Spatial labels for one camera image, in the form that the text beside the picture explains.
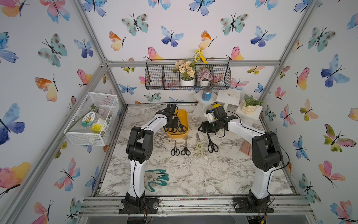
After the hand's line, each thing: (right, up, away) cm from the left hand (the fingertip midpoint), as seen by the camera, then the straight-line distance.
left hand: (175, 122), depth 102 cm
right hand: (+18, -3, -9) cm, 21 cm away
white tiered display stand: (+37, +17, -6) cm, 41 cm away
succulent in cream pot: (+46, +11, -15) cm, 50 cm away
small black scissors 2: (0, -19, -8) cm, 20 cm away
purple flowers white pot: (+19, +29, -13) cm, 38 cm away
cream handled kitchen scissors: (+16, -19, -9) cm, 26 cm away
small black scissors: (+7, -19, -9) cm, 22 cm away
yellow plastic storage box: (+5, +3, +12) cm, 14 cm away
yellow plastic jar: (+24, +10, -24) cm, 36 cm away
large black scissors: (+25, -16, -6) cm, 31 cm away
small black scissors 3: (+3, -5, +3) cm, 6 cm away
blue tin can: (+22, +20, -4) cm, 30 cm away
